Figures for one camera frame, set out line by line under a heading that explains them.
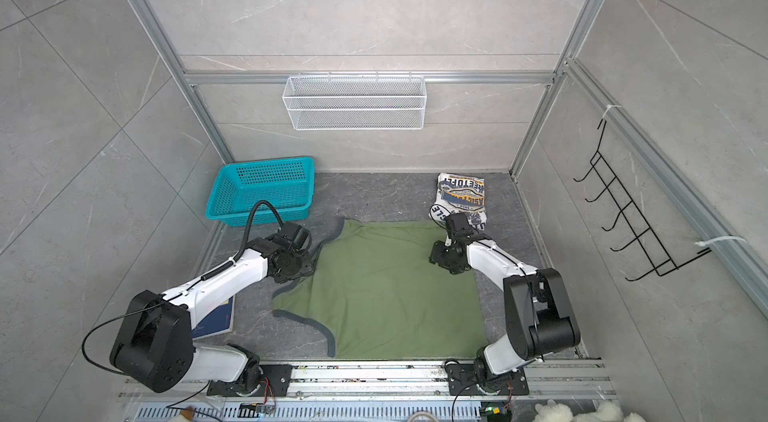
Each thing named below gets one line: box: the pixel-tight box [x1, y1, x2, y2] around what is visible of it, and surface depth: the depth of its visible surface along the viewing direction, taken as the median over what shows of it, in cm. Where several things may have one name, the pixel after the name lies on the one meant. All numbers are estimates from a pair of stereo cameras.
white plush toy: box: [533, 399, 647, 422], surface depth 64 cm
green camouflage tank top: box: [272, 223, 487, 359], surface depth 87 cm
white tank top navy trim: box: [429, 173, 487, 231], surface depth 110 cm
